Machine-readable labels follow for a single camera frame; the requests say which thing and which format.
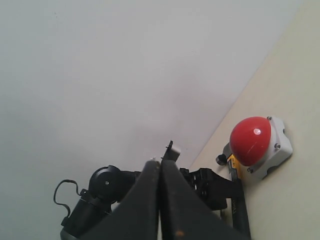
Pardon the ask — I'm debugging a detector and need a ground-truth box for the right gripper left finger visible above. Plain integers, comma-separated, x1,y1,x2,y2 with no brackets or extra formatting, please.
81,160,160,240

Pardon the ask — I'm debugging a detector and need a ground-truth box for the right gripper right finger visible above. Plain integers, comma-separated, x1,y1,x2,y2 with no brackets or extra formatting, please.
159,160,248,240

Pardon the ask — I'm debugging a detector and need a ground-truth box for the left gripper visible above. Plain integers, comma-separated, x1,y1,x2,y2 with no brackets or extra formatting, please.
179,168,235,210

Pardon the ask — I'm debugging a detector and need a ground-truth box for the black yellow claw hammer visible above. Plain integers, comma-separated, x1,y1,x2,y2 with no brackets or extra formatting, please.
216,142,252,239

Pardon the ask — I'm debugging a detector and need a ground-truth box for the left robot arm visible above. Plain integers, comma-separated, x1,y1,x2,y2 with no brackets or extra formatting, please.
60,165,241,240

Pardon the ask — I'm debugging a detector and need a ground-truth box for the red dome push button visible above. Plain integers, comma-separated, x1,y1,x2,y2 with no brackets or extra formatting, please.
229,116,293,180

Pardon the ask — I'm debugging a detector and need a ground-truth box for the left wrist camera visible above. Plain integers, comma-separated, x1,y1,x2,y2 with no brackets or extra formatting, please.
161,140,181,163

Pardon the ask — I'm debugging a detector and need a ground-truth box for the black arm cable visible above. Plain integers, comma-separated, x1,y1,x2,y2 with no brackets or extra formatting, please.
52,178,83,221

